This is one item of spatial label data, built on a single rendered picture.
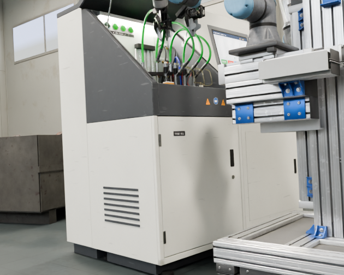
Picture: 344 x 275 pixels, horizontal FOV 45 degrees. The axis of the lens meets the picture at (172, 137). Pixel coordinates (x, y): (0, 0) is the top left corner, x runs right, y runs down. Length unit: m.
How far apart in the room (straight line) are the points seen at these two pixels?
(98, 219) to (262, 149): 1.10
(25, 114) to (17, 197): 5.36
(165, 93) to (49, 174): 1.94
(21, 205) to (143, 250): 1.89
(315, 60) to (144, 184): 1.00
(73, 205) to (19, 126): 6.76
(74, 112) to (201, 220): 0.99
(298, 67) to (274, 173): 1.33
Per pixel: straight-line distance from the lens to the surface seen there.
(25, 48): 9.17
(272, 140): 2.78
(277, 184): 2.84
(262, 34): 1.81
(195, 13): 2.28
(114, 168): 2.24
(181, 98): 2.13
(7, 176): 3.91
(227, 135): 2.40
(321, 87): 1.87
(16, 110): 9.41
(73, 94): 2.56
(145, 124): 2.03
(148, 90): 2.02
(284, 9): 2.45
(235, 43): 3.10
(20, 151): 3.79
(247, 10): 1.72
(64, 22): 2.71
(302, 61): 1.57
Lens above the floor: 0.66
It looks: 1 degrees up
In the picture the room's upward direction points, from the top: 3 degrees counter-clockwise
